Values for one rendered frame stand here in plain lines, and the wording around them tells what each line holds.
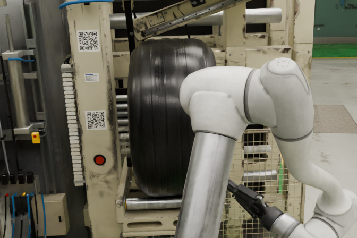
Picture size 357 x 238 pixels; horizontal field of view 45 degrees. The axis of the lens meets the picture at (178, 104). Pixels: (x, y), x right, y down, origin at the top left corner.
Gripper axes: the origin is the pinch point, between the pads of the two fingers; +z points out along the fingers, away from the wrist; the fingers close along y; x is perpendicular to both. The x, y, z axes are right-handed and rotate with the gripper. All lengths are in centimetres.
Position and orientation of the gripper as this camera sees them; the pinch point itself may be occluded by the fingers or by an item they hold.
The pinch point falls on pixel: (228, 184)
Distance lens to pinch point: 148.4
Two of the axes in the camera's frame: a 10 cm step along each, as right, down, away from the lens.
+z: -7.0, -5.1, 4.9
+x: 7.1, -5.2, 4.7
